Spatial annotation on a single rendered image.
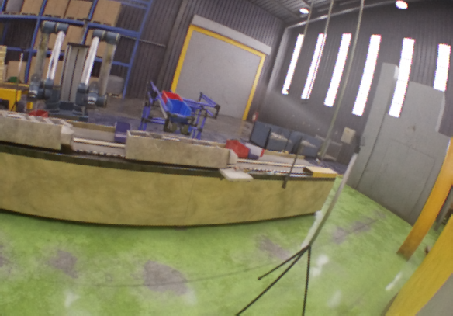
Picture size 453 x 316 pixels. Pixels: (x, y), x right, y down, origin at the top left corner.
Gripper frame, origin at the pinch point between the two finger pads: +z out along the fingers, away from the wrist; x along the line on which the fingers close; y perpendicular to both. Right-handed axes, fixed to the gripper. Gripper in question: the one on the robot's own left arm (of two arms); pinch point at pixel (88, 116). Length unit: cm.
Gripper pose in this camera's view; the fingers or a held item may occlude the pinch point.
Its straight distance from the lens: 245.4
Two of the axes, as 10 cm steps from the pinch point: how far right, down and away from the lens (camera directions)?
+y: 6.3, -0.5, -7.7
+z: -0.6, 9.9, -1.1
